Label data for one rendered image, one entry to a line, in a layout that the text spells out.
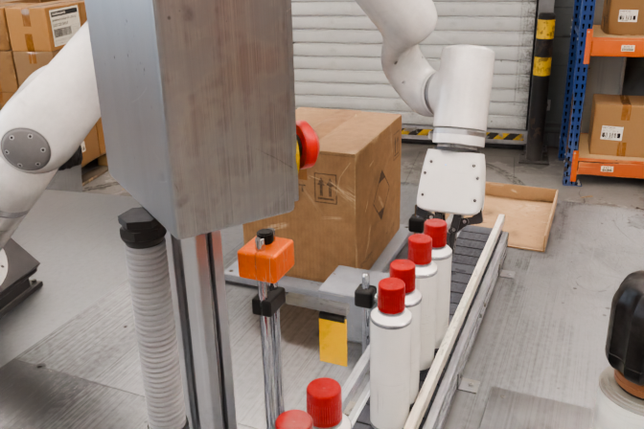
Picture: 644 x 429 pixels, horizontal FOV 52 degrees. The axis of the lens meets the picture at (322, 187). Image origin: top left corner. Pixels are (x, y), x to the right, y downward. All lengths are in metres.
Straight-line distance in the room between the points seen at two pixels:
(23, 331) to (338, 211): 0.61
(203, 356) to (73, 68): 0.51
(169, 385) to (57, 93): 0.58
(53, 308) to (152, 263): 0.87
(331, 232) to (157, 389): 0.73
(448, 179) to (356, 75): 4.07
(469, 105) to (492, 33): 3.88
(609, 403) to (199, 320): 0.40
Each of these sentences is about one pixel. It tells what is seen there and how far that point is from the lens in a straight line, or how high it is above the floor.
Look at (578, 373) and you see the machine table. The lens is 1.15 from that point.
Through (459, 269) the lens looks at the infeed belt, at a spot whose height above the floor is 0.88.
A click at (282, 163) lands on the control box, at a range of 0.48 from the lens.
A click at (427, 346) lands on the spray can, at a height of 0.92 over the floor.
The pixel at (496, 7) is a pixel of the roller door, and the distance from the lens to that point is 4.91.
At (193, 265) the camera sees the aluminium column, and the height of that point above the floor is 1.19.
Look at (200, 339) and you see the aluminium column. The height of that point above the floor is 1.11.
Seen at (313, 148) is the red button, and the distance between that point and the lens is 0.51.
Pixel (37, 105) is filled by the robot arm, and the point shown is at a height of 1.26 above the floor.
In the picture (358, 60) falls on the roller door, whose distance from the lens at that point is 5.08.
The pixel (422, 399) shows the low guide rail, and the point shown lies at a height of 0.91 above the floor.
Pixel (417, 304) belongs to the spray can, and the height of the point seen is 1.04.
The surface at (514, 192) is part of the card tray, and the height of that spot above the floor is 0.85.
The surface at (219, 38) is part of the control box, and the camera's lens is 0.44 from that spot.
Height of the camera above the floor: 1.48
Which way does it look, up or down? 20 degrees down
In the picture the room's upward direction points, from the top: 1 degrees counter-clockwise
